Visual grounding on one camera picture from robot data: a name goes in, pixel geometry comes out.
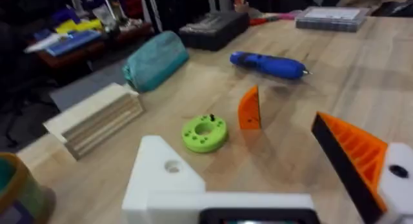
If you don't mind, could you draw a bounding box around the white orange left gripper right finger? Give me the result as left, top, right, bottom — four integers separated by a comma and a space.
310, 111, 413, 224

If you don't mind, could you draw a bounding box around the bare white left gripper left finger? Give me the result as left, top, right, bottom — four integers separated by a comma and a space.
121, 135, 207, 224

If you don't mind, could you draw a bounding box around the blue electric screwdriver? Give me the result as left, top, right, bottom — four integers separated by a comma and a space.
229, 51, 312, 80

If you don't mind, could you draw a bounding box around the green disc with holes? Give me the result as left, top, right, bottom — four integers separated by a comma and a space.
181, 114, 229, 154

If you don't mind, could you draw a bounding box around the stack of pale wooden boards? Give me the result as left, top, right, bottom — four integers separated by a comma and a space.
43, 83, 145, 161

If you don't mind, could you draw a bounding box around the orange ribbed wedge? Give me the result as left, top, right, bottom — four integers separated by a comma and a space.
237, 85, 262, 130

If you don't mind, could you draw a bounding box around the teal soft zip bag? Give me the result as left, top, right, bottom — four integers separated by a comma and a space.
122, 30, 190, 93

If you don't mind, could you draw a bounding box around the orange and green tub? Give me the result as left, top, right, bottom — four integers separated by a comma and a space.
0, 152, 49, 224

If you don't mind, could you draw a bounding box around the grey flat box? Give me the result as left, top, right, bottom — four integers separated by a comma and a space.
295, 6, 368, 33

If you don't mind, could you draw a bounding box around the black tool case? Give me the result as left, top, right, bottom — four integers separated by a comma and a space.
178, 10, 250, 52

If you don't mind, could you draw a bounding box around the brown shelf with clutter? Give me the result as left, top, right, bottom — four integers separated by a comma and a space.
24, 10, 152, 69

